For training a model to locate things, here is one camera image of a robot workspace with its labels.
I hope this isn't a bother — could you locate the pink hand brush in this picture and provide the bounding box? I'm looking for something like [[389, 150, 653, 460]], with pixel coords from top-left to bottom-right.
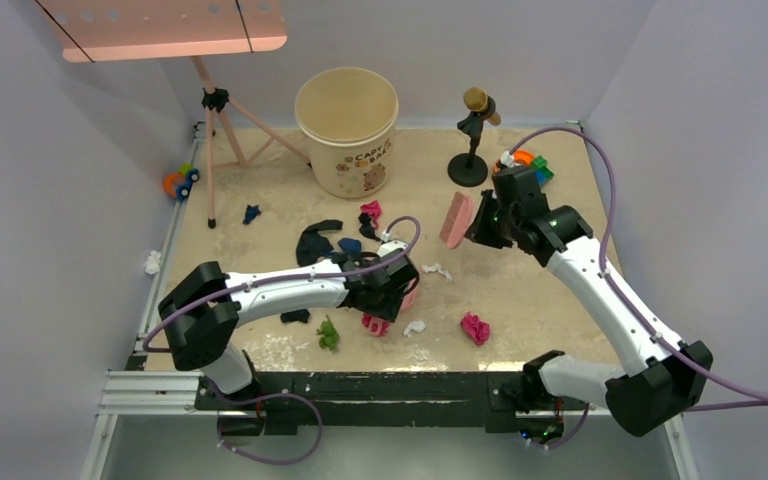
[[439, 192, 475, 249]]

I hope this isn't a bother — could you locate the pink plastic dustpan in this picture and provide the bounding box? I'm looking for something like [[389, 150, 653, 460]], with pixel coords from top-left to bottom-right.
[[400, 279, 419, 311]]

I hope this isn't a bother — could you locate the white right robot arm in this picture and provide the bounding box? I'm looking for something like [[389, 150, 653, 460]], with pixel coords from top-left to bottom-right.
[[466, 166, 713, 437]]

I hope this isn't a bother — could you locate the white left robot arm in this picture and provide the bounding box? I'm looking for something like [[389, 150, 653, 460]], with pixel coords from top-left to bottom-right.
[[158, 247, 419, 409]]

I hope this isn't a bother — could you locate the white paper scrap front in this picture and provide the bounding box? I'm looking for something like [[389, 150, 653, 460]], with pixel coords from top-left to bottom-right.
[[403, 320, 426, 338]]

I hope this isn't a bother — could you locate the orange toy track with blocks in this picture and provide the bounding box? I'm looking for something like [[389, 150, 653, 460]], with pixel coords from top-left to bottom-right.
[[493, 150, 554, 187]]

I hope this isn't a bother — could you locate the blue paper scrap upper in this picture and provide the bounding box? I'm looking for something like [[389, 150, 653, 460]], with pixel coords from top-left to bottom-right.
[[337, 238, 363, 254]]

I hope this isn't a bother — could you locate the white paper scrap long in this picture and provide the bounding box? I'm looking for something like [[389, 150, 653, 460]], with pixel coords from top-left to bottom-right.
[[421, 263, 453, 282]]

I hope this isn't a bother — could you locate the gold microphone on black stand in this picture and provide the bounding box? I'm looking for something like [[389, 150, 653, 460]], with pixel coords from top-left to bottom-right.
[[447, 86, 501, 187]]

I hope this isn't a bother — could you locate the green paper scrap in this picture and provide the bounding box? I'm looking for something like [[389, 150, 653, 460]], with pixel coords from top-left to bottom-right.
[[316, 316, 340, 352]]

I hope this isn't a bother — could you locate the dark navy paper scrap front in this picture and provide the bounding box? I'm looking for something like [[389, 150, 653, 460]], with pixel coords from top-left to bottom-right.
[[280, 309, 310, 324]]

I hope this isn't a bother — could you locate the pink paper scrap top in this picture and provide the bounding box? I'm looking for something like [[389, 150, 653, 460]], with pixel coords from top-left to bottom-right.
[[360, 200, 382, 229]]

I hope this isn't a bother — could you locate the pink paper scrap right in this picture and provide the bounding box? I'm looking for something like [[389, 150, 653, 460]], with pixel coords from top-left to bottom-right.
[[460, 312, 491, 346]]

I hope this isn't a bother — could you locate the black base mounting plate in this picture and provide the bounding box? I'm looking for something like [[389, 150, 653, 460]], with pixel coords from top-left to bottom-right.
[[194, 372, 569, 443]]

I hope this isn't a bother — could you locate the cream capybara bucket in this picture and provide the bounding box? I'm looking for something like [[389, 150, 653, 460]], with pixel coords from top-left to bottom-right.
[[294, 67, 399, 199]]

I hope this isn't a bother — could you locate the orange blue toy car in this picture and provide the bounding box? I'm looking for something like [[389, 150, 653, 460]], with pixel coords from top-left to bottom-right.
[[162, 163, 201, 201]]

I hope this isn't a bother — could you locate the white paper scrap off table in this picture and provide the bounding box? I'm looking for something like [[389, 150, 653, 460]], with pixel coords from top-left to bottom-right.
[[143, 250, 162, 275]]

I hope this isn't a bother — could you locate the pink music stand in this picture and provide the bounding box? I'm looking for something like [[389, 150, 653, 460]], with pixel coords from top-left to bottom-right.
[[36, 0, 309, 228]]

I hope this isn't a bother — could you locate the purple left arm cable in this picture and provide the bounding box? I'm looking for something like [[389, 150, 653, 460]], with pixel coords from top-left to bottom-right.
[[142, 215, 422, 354]]

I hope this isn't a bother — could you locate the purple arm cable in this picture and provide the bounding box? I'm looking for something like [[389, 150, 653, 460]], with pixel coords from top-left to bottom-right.
[[499, 126, 768, 407], [142, 215, 422, 354]]

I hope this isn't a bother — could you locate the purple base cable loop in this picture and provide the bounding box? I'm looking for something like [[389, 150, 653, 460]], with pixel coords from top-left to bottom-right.
[[205, 385, 327, 466]]

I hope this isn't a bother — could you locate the aluminium frame rail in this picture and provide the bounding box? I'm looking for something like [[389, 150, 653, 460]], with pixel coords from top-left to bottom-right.
[[82, 121, 206, 480]]

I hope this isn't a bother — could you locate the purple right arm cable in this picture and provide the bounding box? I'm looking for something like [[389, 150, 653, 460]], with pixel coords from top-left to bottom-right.
[[499, 126, 768, 407]]

